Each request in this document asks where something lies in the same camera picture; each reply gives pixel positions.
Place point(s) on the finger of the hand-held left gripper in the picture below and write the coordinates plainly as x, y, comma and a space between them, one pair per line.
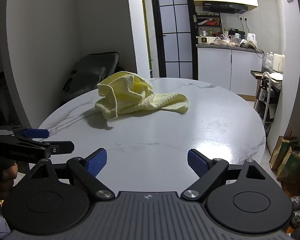
62, 147
36, 133

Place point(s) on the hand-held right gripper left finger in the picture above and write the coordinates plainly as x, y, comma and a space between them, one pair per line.
97, 164

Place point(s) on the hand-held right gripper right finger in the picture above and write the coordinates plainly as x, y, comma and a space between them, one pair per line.
196, 164

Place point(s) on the yellow towel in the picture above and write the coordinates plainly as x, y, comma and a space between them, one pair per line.
140, 97

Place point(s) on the person's left hand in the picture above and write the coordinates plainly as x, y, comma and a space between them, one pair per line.
6, 180

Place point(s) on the grey backpack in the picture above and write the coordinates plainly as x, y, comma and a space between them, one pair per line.
90, 70

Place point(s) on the brown paper bag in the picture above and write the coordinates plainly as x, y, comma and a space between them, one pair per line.
293, 166
281, 150

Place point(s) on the white rolling cart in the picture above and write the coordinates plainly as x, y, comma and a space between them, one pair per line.
267, 105

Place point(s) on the dark glass bottle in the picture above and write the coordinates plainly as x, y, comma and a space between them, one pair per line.
262, 92

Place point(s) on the white base cabinet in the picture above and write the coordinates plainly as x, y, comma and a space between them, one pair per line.
215, 65

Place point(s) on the dark wooden tray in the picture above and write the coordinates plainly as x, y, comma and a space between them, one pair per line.
256, 73

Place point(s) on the white cooking pot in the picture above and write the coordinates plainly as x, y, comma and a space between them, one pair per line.
205, 40

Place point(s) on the pile of food bags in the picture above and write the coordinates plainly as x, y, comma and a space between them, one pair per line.
225, 42

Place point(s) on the clear plastic bottles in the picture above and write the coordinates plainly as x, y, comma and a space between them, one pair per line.
268, 60

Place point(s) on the cream countertop appliance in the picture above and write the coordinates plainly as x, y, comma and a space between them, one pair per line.
278, 62

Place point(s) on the black coffee machine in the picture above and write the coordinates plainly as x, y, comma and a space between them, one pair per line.
232, 33

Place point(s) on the white electric kettle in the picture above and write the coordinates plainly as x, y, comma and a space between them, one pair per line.
251, 37

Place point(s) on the black spice rack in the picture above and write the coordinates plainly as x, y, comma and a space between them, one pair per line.
210, 22

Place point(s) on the black framed glass door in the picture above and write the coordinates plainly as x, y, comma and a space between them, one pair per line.
176, 17

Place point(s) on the black range hood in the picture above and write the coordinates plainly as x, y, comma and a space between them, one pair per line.
222, 7

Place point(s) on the wall power outlet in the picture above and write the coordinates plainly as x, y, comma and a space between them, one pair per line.
242, 18

